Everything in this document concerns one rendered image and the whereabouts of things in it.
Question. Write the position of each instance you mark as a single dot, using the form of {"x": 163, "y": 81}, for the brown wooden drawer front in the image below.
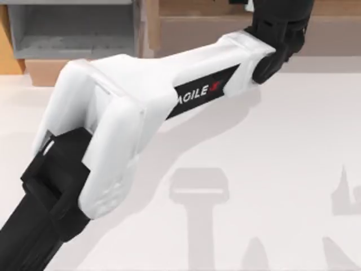
{"x": 191, "y": 34}

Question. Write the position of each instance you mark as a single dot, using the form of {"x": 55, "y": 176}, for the wooden cupboard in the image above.
{"x": 149, "y": 28}

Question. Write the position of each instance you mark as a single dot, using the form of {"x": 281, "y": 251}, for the pale wooden drawer front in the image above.
{"x": 48, "y": 70}

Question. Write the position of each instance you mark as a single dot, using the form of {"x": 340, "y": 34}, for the pale grey rounded box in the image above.
{"x": 249, "y": 6}

